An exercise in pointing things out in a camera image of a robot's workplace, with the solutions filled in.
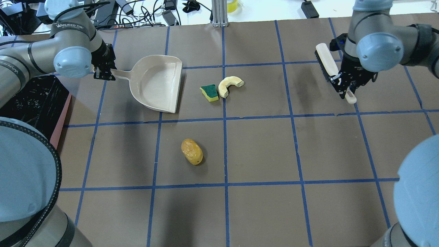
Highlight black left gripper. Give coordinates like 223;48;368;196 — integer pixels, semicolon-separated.
92;43;117;81

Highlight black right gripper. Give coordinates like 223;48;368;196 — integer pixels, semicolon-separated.
329;33;378;99

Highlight beige hand brush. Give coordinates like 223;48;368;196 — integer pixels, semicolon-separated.
314;43;357;104

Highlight beige plastic dustpan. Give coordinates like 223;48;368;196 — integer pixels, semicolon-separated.
111;55;182;114

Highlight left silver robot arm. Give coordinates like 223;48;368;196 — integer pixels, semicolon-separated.
1;0;116;247

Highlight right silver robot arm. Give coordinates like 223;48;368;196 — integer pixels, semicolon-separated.
316;9;438;247

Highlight black lined trash bin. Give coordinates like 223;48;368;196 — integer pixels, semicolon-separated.
0;75;72;148

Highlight black power adapter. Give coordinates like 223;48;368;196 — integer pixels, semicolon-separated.
300;0;319;19

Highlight green yellow sponge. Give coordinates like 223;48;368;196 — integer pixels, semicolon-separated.
200;84;219;103

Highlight yellow potato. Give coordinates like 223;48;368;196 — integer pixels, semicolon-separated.
181;139;203;165

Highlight pale yellow squash slice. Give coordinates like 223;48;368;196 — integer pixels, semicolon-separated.
218;76;245;98

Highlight yellow tape roll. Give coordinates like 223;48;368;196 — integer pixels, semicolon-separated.
226;0;241;14

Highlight aluminium frame post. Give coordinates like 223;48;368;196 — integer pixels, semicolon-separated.
211;0;229;27

